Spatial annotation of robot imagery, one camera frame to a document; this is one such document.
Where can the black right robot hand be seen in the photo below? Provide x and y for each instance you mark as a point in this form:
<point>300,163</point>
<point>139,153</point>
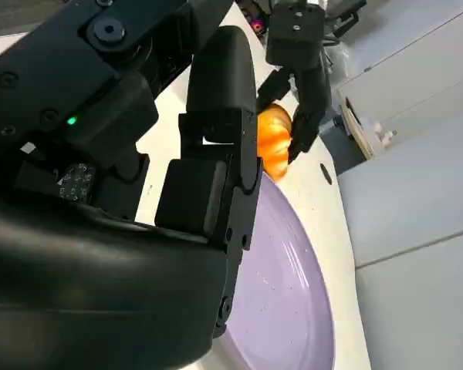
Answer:
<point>81,277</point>

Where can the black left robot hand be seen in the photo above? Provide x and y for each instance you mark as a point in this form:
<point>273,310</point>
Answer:
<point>297,38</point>

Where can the black workshop equipment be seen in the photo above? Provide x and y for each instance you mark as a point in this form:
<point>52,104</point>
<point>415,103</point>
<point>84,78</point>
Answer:
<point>345,17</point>

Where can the wooden board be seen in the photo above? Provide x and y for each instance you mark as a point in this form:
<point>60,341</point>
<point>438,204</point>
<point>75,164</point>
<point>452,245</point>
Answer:
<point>357,127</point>

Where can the lilac plate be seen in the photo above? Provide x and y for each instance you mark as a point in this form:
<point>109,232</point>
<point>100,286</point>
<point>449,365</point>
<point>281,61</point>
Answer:
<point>281,285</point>

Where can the machine with pink light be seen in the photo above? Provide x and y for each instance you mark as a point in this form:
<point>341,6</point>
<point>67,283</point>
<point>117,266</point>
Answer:
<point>254,17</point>

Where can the orange and white bread roll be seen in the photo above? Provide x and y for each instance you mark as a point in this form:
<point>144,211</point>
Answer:
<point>274,142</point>

